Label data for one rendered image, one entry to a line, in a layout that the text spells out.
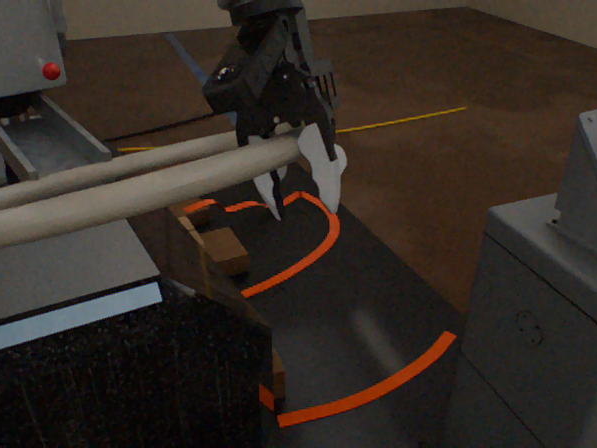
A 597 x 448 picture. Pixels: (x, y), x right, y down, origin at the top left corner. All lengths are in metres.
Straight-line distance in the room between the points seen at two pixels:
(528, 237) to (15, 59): 1.06
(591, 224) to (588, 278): 0.12
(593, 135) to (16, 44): 1.08
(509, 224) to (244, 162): 0.88
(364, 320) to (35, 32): 1.55
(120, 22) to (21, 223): 6.10
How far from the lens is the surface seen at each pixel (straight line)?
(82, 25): 6.53
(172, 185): 0.47
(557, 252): 1.24
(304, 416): 1.92
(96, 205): 0.47
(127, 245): 1.25
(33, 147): 1.12
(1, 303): 1.18
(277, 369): 1.89
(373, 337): 2.19
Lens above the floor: 1.49
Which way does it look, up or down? 31 degrees down
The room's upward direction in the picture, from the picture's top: straight up
